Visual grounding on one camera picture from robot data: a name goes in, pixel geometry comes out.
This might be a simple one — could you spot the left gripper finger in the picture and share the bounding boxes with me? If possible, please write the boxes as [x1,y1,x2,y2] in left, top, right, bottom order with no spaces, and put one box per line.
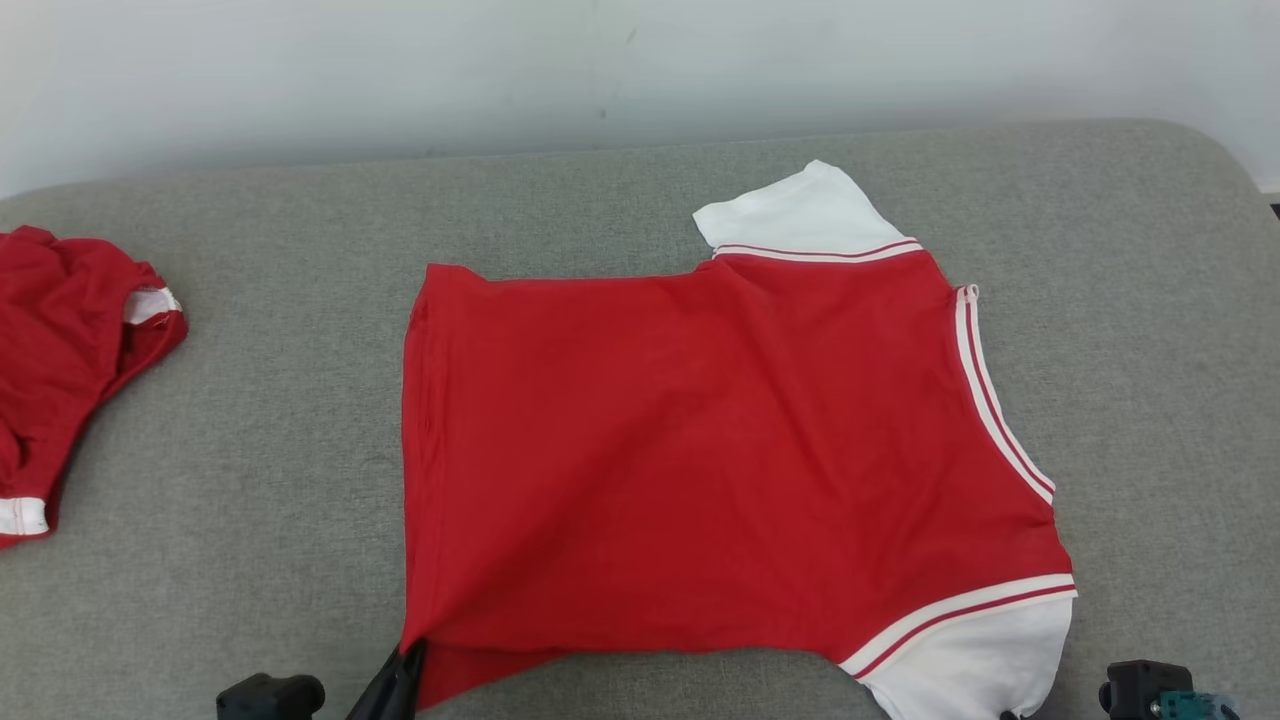
[392,640,428,720]
[345,648,413,720]

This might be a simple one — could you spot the red jersey shirt white sleeves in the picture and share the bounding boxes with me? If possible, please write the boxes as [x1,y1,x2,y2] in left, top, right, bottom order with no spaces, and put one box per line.
[398,160,1079,720]

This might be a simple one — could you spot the red shorts white stripe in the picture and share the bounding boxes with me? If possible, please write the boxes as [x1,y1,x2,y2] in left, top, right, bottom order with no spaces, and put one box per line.
[0,225,189,549]

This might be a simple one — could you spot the grey fabric sofa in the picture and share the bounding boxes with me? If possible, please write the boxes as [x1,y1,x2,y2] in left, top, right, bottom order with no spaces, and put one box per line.
[0,118,1280,720]

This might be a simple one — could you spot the right teal cable connector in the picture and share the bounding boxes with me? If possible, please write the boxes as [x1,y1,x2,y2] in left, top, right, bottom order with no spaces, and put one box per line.
[1160,690,1243,720]

